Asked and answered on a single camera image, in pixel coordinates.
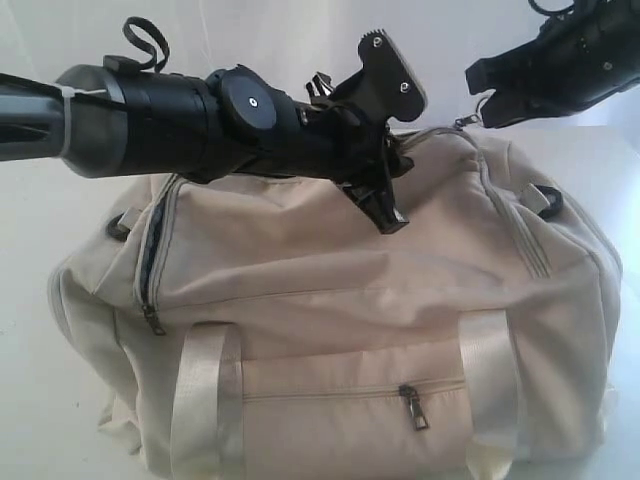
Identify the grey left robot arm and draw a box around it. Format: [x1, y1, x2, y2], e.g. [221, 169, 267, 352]
[1, 30, 427, 234]

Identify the beige canvas duffel bag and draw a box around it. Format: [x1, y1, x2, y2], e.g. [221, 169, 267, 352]
[49, 128, 622, 479]

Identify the white backdrop curtain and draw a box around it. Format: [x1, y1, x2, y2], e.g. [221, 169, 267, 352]
[0, 0, 640, 166]

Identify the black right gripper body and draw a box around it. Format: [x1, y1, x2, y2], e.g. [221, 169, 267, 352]
[524, 1, 639, 115]

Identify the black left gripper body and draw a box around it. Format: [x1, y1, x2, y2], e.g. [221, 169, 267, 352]
[219, 69, 414, 198]

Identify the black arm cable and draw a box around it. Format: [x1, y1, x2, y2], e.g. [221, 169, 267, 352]
[102, 17, 171, 76]

